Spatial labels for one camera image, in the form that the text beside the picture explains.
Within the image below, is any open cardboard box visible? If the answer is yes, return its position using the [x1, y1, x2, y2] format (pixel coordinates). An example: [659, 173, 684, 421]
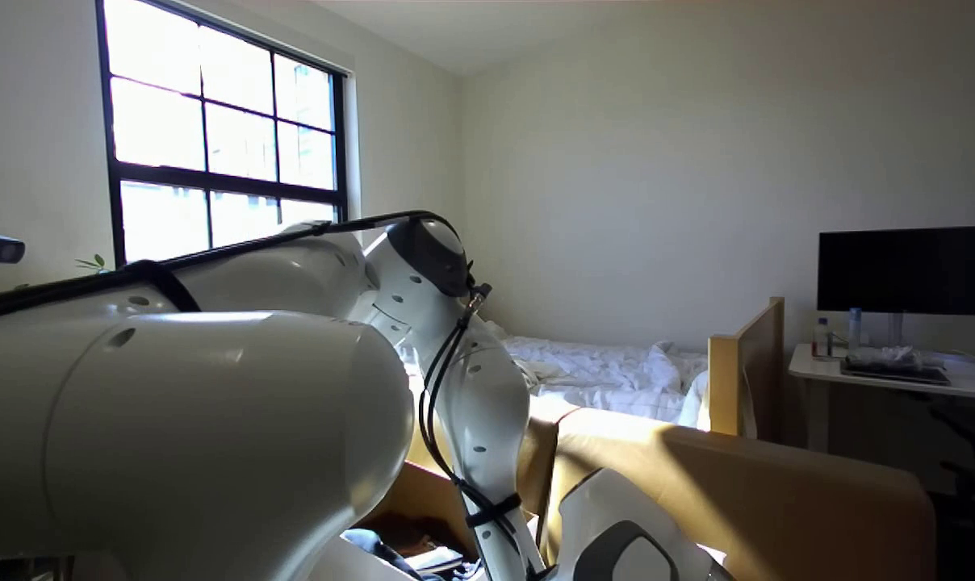
[539, 408, 938, 581]
[358, 461, 480, 581]

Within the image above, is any white crumpled bedding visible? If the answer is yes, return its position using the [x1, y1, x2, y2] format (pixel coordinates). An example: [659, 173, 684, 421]
[494, 331, 712, 432]

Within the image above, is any blue clothing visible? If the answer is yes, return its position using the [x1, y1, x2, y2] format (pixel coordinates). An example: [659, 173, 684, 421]
[338, 525, 417, 570]

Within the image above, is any small desk bottle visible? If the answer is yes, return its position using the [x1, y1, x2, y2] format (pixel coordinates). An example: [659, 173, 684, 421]
[813, 313, 838, 363]

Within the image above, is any black framed window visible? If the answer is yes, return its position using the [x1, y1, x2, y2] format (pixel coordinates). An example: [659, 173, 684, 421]
[92, 0, 351, 268]

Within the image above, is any dark keyboard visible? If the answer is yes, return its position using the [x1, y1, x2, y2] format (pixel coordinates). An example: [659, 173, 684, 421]
[838, 345, 952, 388]

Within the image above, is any black computer monitor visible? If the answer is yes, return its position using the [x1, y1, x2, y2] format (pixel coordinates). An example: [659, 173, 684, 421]
[813, 224, 975, 321]

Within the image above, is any white desk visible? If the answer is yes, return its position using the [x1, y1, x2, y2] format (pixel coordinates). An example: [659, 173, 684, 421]
[786, 341, 975, 457]

